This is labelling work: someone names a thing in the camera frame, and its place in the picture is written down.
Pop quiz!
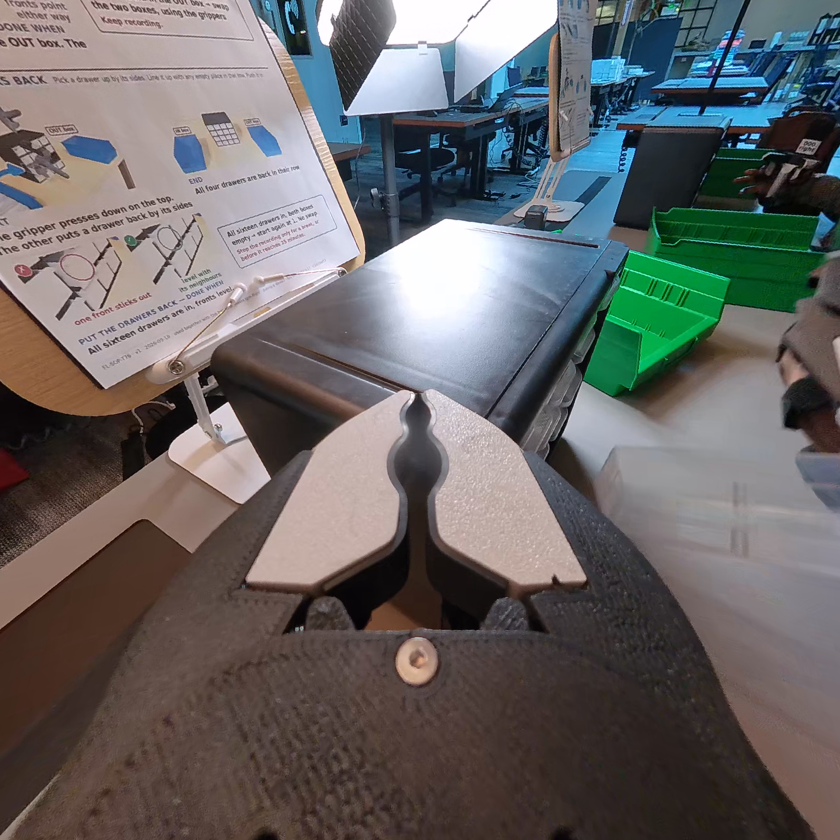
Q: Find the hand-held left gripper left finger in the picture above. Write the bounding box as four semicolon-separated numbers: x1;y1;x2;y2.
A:
245;390;419;624

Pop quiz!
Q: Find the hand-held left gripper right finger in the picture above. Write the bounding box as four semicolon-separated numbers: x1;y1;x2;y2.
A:
423;388;588;624

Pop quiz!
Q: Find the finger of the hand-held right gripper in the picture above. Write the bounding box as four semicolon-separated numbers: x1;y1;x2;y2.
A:
796;449;840;509

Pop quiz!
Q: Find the clear plastic drawer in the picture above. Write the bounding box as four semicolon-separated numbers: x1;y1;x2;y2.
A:
594;445;840;595

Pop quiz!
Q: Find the green storage bin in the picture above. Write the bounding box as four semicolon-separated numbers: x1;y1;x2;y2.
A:
583;249;731;396
697;147;788;200
646;206;824;314

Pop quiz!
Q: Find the another person's forearm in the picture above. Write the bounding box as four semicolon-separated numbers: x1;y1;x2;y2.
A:
797;174;840;221

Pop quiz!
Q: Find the brown-top office desk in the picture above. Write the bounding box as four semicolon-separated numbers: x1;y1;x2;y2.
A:
394;98;551;204

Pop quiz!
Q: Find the person's right hand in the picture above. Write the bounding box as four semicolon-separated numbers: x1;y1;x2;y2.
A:
777;252;840;454

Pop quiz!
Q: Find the grid of clear drawers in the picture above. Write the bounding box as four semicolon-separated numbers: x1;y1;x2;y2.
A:
521;289;621;460

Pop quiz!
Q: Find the instruction sheet on stand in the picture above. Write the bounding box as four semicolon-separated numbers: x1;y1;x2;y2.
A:
0;13;363;419

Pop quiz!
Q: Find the grey light stand pole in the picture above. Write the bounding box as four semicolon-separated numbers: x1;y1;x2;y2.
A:
371;115;403;249

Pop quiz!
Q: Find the black office chair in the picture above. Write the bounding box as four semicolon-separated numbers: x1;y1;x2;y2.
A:
399;146;458;188

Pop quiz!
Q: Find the wooden document board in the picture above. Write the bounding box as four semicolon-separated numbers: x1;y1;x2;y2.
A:
548;0;597;163

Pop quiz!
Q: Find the studio light panel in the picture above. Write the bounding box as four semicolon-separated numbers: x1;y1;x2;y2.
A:
317;0;559;118

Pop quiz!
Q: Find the black wall sign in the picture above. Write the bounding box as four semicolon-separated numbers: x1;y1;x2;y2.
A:
276;0;311;56

